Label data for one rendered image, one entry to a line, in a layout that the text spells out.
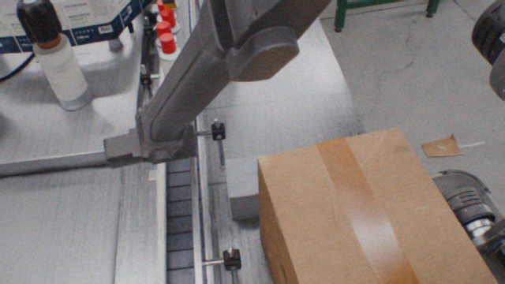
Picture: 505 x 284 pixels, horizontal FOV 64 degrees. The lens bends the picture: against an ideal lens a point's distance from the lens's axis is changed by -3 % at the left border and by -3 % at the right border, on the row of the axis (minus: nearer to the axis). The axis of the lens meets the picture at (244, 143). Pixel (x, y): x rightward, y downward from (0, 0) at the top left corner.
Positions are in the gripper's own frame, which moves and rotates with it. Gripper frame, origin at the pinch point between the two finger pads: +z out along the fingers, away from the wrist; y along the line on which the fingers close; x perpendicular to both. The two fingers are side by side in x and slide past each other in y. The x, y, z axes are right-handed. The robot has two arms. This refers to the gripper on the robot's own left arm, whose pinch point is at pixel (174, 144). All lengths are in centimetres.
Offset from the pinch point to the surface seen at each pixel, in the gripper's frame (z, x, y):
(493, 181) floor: 93, 31, -135
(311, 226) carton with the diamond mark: -35.7, 14.6, -20.9
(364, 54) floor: 158, -49, -105
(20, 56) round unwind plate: 34, -34, 47
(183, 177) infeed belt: 1.6, 7.3, -1.0
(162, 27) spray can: 3.3, -27.4, 0.2
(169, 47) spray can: 1.0, -21.8, -1.1
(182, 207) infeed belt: -3.5, 13.5, -0.5
